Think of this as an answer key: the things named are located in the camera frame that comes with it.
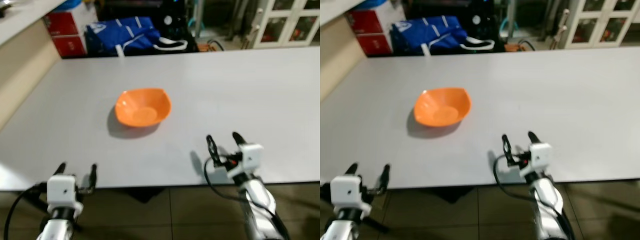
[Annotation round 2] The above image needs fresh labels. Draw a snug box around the red cardboard box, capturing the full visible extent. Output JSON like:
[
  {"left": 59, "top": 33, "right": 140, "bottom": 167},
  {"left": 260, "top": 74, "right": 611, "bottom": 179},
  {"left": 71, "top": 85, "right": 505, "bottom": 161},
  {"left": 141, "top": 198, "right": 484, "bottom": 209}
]
[
  {"left": 346, "top": 9, "right": 383, "bottom": 36},
  {"left": 44, "top": 11, "right": 80, "bottom": 37},
  {"left": 356, "top": 33, "right": 392, "bottom": 57},
  {"left": 51, "top": 34, "right": 87, "bottom": 58}
]

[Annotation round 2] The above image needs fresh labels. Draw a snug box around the blue bag with white straps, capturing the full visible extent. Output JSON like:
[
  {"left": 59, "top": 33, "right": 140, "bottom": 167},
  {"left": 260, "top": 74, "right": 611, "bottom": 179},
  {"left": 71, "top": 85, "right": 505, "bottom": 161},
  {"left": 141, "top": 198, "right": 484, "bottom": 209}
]
[
  {"left": 390, "top": 15, "right": 496, "bottom": 56},
  {"left": 84, "top": 16, "right": 189, "bottom": 57}
]

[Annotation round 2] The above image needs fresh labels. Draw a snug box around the white glass door cabinet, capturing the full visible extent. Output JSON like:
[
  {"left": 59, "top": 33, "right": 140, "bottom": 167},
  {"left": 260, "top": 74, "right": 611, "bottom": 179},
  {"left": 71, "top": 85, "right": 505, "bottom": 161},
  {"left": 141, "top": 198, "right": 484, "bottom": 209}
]
[
  {"left": 550, "top": 0, "right": 640, "bottom": 49},
  {"left": 242, "top": 0, "right": 321, "bottom": 49}
]

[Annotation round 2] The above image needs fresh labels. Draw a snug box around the black appliance with white dial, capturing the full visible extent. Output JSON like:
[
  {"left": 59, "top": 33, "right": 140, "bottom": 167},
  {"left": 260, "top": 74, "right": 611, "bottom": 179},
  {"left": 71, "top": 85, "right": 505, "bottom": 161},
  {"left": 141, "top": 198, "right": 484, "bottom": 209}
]
[
  {"left": 159, "top": 0, "right": 200, "bottom": 51},
  {"left": 467, "top": 0, "right": 506, "bottom": 50}
]

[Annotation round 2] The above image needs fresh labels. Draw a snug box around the beige counter with white top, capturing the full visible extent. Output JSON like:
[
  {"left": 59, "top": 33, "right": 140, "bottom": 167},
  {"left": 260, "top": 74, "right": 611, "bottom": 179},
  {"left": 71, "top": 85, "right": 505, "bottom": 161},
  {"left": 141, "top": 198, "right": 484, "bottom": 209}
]
[
  {"left": 0, "top": 0, "right": 68, "bottom": 131},
  {"left": 320, "top": 0, "right": 373, "bottom": 101}
]

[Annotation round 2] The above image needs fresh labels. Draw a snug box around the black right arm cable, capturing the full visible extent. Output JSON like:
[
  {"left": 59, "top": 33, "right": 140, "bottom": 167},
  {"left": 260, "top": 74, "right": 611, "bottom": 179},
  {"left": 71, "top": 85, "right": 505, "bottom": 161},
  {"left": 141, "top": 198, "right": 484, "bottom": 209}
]
[
  {"left": 492, "top": 154, "right": 551, "bottom": 209},
  {"left": 202, "top": 157, "right": 261, "bottom": 207}
]

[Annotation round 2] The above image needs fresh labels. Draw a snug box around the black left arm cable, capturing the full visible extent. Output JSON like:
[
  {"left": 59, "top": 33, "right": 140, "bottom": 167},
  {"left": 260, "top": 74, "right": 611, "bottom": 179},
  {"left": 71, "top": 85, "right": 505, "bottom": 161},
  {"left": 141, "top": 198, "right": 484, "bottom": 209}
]
[{"left": 2, "top": 184, "right": 49, "bottom": 240}]

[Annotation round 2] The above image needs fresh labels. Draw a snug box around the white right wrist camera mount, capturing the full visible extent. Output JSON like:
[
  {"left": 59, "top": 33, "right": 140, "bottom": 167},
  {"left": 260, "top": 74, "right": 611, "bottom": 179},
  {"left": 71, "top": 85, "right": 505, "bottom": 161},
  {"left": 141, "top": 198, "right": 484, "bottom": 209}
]
[
  {"left": 209, "top": 143, "right": 264, "bottom": 182},
  {"left": 504, "top": 143, "right": 553, "bottom": 179}
]

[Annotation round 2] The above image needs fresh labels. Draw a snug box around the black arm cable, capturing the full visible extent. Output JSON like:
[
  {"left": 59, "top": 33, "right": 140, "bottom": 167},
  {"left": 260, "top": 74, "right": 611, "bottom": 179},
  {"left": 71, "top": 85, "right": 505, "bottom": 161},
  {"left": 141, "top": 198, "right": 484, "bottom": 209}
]
[
  {"left": 202, "top": 157, "right": 261, "bottom": 207},
  {"left": 492, "top": 154, "right": 551, "bottom": 209},
  {"left": 2, "top": 184, "right": 49, "bottom": 240}
]

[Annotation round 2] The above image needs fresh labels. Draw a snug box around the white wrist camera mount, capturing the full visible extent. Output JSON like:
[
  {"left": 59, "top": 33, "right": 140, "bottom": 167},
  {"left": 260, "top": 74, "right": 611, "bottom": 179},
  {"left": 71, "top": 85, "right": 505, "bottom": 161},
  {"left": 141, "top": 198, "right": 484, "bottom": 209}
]
[
  {"left": 46, "top": 174, "right": 84, "bottom": 217},
  {"left": 330, "top": 175, "right": 366, "bottom": 211},
  {"left": 504, "top": 143, "right": 553, "bottom": 179},
  {"left": 209, "top": 143, "right": 264, "bottom": 182}
]

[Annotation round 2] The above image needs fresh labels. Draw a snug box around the orange plastic bowl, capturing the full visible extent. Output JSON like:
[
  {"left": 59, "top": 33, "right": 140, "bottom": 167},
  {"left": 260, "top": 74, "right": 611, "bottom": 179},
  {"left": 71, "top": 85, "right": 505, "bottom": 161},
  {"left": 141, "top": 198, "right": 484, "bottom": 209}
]
[
  {"left": 413, "top": 87, "right": 472, "bottom": 127},
  {"left": 115, "top": 88, "right": 172, "bottom": 127}
]

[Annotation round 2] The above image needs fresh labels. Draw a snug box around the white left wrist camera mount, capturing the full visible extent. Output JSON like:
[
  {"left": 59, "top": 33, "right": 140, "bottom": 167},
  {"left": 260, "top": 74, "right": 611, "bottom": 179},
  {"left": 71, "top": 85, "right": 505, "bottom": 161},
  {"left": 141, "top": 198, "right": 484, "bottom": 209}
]
[
  {"left": 330, "top": 175, "right": 366, "bottom": 211},
  {"left": 46, "top": 174, "right": 84, "bottom": 217}
]

